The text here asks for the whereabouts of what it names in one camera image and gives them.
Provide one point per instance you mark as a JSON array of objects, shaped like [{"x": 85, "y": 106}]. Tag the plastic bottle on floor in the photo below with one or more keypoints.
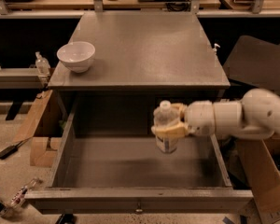
[{"x": 19, "y": 198}]

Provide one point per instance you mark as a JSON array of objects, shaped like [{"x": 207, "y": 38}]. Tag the clear bottle on left shelf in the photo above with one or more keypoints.
[{"x": 42, "y": 64}]

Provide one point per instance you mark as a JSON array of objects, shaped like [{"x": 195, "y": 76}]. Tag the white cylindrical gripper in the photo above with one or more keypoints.
[{"x": 200, "y": 117}]

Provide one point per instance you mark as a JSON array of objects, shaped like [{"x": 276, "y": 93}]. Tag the small white pump dispenser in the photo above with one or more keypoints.
[{"x": 216, "y": 47}]

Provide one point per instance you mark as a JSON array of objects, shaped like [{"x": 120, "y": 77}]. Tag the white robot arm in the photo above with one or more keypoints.
[{"x": 256, "y": 116}]

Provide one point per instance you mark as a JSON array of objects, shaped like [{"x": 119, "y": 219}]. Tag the black power adapter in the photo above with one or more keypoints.
[{"x": 7, "y": 152}]

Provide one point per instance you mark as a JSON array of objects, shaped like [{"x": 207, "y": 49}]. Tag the open grey top drawer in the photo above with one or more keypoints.
[{"x": 94, "y": 174}]

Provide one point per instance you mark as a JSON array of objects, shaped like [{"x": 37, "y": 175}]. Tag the clear plastic water bottle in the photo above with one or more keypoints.
[{"x": 166, "y": 116}]

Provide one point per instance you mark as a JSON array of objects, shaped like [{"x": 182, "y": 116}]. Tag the open cardboard box right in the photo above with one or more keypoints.
[{"x": 262, "y": 175}]

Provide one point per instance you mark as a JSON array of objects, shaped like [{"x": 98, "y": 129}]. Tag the grey low shelf left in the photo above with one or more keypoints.
[{"x": 22, "y": 78}]

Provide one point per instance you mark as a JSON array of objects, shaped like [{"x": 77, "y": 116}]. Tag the grey cabinet with counter top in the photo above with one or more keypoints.
[{"x": 140, "y": 56}]

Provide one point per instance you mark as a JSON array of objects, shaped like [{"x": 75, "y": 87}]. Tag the white ceramic bowl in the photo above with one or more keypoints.
[{"x": 77, "y": 56}]

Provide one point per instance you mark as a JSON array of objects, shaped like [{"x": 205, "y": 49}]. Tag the cardboard box left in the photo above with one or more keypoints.
[{"x": 41, "y": 127}]

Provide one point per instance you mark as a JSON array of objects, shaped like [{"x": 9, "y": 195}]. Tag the black folding table right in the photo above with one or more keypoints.
[{"x": 254, "y": 62}]

